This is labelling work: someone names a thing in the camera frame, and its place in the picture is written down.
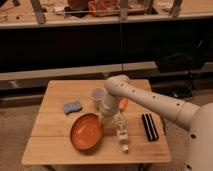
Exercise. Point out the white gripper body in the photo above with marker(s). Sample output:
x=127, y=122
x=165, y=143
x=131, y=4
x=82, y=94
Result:
x=103, y=117

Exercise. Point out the orange ceramic bowl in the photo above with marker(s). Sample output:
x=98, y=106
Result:
x=86, y=132

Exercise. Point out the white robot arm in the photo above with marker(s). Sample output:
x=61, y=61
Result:
x=197, y=120

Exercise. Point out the clear plastic bottle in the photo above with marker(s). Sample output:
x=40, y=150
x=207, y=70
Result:
x=121, y=131

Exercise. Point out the orange carrot toy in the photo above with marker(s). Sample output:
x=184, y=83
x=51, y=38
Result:
x=123, y=103

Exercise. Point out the blue sponge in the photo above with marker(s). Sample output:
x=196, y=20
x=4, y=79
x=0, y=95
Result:
x=72, y=107

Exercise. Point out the wooden table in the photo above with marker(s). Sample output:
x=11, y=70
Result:
x=49, y=143

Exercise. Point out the black bag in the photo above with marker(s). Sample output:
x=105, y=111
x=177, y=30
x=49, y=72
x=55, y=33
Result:
x=170, y=57

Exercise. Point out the orange cloth on shelf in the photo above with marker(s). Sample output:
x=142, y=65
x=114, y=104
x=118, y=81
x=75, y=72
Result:
x=100, y=8

